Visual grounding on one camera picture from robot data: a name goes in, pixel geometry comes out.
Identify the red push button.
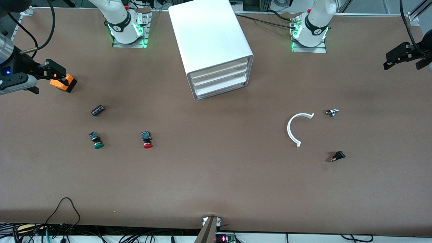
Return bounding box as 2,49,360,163
141,131,153,149

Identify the white plastic drawer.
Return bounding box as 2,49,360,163
190,57,253,82
191,66,252,91
193,75,251,100

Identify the green push button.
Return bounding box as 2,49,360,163
88,131,105,150

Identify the white drawer cabinet shell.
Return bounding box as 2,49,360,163
168,0,254,101

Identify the orange box with black base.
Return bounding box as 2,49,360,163
50,74,78,93

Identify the device with red display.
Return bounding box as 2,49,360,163
215,233,236,243

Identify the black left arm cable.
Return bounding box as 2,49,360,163
400,0,426,56

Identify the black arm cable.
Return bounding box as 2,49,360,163
20,0,56,54
400,0,426,56
7,12,39,48

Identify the aluminium frame rail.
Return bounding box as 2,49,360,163
407,0,432,27
10,6,35,43

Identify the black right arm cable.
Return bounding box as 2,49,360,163
7,12,39,48
20,0,56,54

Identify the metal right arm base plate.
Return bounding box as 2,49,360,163
112,10,151,48

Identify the black looped cable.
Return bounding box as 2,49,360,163
44,197,81,234

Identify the white C-shaped plastic ring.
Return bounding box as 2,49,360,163
287,113,315,148

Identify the black cable on table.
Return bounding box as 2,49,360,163
235,10,298,29

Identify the grey camera stand beam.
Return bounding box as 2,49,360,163
194,216,222,243

